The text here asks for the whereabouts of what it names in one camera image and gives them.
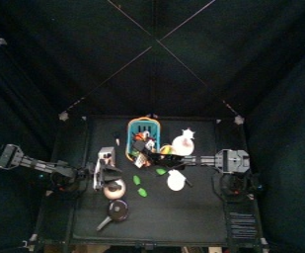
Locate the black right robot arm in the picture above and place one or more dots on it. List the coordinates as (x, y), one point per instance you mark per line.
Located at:
(229, 160)

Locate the white toy spoon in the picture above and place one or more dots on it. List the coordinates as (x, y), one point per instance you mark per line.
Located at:
(149, 142)

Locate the teal basket with orange rim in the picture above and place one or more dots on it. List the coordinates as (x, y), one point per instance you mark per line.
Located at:
(143, 126)

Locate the dark toy frying pan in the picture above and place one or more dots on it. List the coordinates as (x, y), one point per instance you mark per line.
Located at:
(117, 210)

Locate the yellow toy food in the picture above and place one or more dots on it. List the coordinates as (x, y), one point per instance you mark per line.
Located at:
(166, 150)

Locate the white garlic-shaped toy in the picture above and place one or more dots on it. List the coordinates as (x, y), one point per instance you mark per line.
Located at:
(182, 144)

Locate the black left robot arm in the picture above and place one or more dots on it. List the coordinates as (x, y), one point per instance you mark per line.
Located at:
(31, 162)

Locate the white oval toy plate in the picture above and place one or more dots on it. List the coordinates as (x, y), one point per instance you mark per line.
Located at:
(175, 180)

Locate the green toy leaf piece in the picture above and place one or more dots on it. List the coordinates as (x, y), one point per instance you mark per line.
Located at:
(137, 180)
(142, 192)
(161, 171)

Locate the orange toy food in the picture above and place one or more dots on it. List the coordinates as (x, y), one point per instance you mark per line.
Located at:
(139, 136)

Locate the beige round toy with dark spot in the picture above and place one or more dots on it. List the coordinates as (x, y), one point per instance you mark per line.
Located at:
(114, 191)

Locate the white label sticker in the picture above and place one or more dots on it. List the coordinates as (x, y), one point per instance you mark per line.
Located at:
(242, 225)

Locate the white and black toy packet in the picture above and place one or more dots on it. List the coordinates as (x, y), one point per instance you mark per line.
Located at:
(141, 160)

